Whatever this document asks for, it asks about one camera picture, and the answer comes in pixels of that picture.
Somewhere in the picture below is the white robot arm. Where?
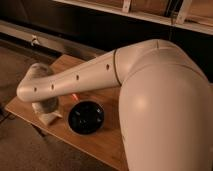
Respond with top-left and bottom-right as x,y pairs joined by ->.
17,39 -> 213,171

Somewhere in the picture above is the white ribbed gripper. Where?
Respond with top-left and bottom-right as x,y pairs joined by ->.
32,98 -> 59,113

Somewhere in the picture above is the orange marker pen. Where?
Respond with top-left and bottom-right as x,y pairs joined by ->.
71,94 -> 79,100

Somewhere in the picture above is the beige rectangular eraser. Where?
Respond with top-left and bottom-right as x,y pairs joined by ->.
39,110 -> 62,126

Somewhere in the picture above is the wooden table board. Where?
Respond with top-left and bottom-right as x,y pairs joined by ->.
4,54 -> 131,171

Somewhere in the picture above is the black round bowl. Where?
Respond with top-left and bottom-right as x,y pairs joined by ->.
68,101 -> 104,135

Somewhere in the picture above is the white wooden shelf frame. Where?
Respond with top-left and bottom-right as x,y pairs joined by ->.
54,0 -> 213,35

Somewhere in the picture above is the white wall socket left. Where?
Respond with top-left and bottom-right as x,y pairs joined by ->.
30,35 -> 40,46

